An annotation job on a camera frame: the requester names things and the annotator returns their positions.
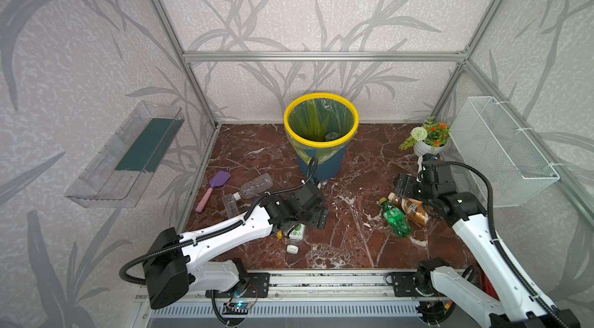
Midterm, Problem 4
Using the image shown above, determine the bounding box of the green label white cap bottle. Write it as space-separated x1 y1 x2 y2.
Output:
286 224 306 255

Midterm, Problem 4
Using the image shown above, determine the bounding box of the clear crushed bottle white cap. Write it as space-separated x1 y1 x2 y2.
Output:
233 173 274 201

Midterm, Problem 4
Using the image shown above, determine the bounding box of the green soda bottle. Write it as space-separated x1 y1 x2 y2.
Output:
379 197 411 238

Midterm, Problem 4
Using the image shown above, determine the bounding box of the clear water bottle white cap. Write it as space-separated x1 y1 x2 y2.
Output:
324 132 341 142

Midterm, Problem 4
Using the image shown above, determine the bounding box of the small clear bottle white cap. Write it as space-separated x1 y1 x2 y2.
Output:
223 192 241 218

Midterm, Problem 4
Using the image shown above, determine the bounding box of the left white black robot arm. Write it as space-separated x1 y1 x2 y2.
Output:
119 178 328 309

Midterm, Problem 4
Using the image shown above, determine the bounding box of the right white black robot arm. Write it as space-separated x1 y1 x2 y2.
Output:
394 154 580 327

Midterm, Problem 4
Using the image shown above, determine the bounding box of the blue bin yellow rim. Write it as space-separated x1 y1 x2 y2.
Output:
283 92 360 183

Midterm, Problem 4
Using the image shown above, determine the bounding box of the green plastic bin liner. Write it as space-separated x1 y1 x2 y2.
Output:
287 97 356 167

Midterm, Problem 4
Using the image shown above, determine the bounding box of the potted artificial flower plant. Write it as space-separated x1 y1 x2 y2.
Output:
399 116 450 157

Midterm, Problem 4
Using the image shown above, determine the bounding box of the purple pink silicone spatula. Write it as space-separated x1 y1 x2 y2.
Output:
195 170 231 214

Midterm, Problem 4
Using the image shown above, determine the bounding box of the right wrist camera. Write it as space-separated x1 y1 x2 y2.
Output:
417 156 425 182

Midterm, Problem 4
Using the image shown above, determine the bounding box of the white wire mesh basket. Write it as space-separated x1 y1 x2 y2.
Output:
450 96 559 207

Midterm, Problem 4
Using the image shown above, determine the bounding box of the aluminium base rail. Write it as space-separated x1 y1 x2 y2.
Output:
134 268 484 303

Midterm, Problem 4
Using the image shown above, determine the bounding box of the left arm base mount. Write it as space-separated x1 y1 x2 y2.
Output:
206 272 271 299

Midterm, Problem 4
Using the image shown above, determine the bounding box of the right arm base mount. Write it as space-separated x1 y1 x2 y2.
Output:
384 271 443 299

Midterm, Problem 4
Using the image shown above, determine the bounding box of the left circuit board with wires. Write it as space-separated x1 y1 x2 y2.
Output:
222 285 258 316

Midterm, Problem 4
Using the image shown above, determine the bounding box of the circuit board with wires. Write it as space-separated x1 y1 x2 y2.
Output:
222 285 258 316
416 300 456 327

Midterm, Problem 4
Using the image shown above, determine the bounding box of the right circuit board with wires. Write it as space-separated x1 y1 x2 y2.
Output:
416 300 456 327

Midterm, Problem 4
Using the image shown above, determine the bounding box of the aluminium frame crossbar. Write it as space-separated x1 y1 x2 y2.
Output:
183 51 466 63

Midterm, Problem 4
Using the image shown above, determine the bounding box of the clear acrylic wall shelf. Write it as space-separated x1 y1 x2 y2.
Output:
65 101 185 209

